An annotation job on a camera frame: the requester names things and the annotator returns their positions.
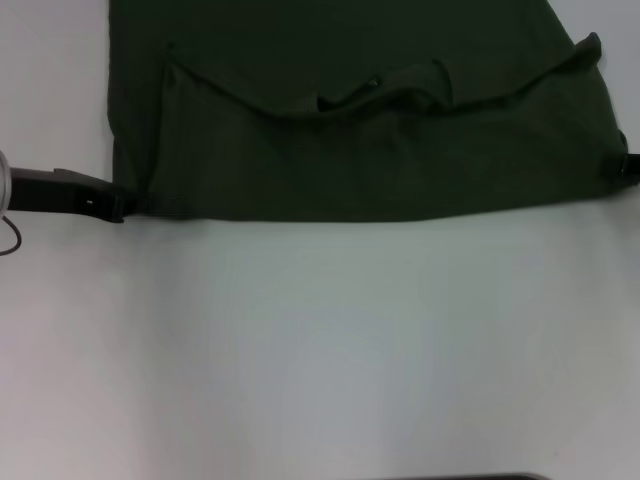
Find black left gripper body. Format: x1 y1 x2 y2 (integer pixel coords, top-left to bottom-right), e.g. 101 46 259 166
6 167 126 225

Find dark green FREE t-shirt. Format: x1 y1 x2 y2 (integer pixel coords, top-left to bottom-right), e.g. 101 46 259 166
107 0 629 224

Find grey cable with metal plug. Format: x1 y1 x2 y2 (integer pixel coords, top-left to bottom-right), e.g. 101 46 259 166
0 213 23 258

